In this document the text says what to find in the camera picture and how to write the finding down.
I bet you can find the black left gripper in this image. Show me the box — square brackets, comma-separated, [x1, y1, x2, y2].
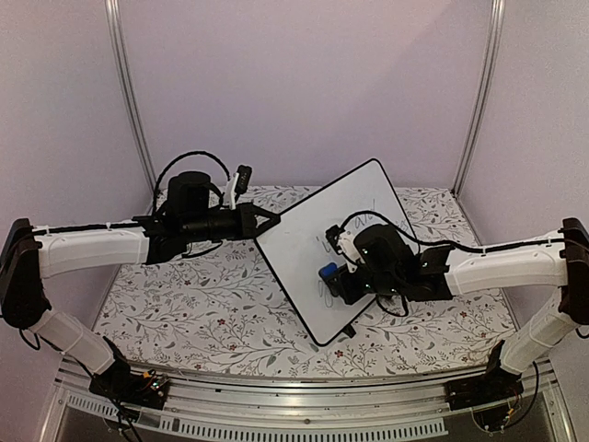
[184, 204, 282, 245]

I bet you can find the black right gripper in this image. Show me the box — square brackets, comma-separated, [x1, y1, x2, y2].
[326, 264, 403, 306]

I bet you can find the blue whiteboard eraser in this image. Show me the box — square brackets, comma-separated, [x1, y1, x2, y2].
[318, 262, 338, 280]

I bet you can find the white whiteboard black frame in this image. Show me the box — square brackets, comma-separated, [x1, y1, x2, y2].
[255, 158, 415, 347]

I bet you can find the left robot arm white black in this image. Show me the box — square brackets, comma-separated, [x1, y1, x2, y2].
[1, 169, 281, 400]

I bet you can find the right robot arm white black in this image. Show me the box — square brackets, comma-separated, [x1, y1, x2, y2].
[318, 217, 588, 401]

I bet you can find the floral patterned table mat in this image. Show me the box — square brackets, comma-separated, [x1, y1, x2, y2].
[89, 184, 528, 379]

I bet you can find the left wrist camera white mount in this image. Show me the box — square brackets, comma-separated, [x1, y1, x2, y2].
[224, 165, 252, 210]

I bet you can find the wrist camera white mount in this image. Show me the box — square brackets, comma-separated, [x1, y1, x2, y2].
[224, 165, 252, 210]
[325, 225, 364, 273]

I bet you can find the black wire whiteboard stand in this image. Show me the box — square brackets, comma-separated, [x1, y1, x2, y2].
[342, 324, 356, 339]

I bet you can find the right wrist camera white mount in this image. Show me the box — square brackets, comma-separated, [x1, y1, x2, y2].
[325, 225, 364, 273]

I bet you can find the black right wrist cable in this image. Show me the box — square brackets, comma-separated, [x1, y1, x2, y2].
[340, 210, 489, 253]

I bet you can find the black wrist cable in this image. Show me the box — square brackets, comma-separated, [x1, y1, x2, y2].
[151, 149, 231, 204]
[340, 210, 489, 253]

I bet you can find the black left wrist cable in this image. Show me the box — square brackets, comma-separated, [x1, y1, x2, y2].
[151, 149, 231, 204]

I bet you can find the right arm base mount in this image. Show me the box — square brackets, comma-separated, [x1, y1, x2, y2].
[444, 368, 524, 433]

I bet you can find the front aluminium rail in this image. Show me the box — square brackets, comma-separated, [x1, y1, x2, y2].
[39, 359, 580, 441]

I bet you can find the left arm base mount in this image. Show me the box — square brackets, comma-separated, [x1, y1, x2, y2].
[89, 366, 170, 410]

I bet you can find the left aluminium frame post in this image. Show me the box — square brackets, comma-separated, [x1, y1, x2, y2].
[104, 0, 156, 190]

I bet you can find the aluminium frame post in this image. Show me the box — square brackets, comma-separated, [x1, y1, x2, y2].
[104, 0, 156, 190]
[452, 0, 505, 198]

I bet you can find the right aluminium frame post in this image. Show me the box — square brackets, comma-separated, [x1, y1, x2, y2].
[452, 0, 505, 198]

